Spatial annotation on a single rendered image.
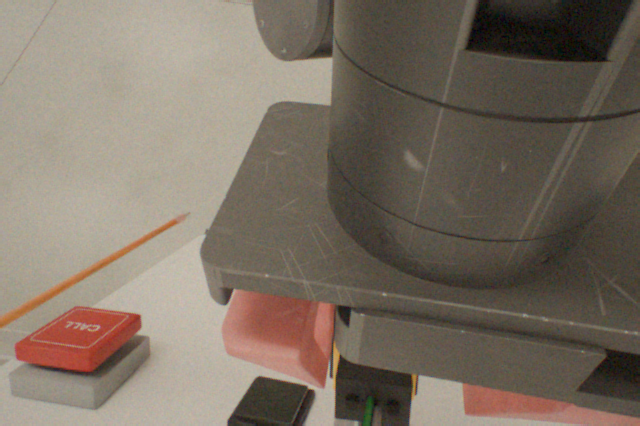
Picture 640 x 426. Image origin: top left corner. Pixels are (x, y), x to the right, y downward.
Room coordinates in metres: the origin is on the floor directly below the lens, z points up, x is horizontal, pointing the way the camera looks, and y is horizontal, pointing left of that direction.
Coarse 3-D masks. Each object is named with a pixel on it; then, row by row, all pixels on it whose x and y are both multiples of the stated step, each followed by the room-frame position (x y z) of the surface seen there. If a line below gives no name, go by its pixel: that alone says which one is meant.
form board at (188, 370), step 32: (192, 256) 0.20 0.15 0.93; (128, 288) 0.17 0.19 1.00; (160, 288) 0.16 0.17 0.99; (192, 288) 0.15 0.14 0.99; (160, 320) 0.11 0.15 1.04; (192, 320) 0.10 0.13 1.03; (160, 352) 0.08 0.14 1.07; (192, 352) 0.07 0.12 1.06; (224, 352) 0.07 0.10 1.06; (0, 384) 0.09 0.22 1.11; (128, 384) 0.06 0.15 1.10; (160, 384) 0.06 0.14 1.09; (192, 384) 0.05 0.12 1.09; (224, 384) 0.04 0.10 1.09; (448, 384) -0.01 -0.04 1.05; (0, 416) 0.07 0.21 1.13; (32, 416) 0.06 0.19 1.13; (64, 416) 0.05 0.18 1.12; (96, 416) 0.05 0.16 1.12; (128, 416) 0.04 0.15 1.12; (160, 416) 0.03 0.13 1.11; (192, 416) 0.03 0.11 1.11; (224, 416) 0.02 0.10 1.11; (320, 416) 0.00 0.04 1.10; (416, 416) -0.02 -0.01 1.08; (448, 416) -0.02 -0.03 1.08
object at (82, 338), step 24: (72, 312) 0.12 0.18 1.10; (96, 312) 0.11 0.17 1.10; (120, 312) 0.11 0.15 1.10; (48, 336) 0.10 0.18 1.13; (72, 336) 0.10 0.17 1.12; (96, 336) 0.09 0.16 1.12; (120, 336) 0.09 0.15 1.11; (24, 360) 0.09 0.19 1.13; (48, 360) 0.09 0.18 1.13; (72, 360) 0.08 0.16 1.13; (96, 360) 0.08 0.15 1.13
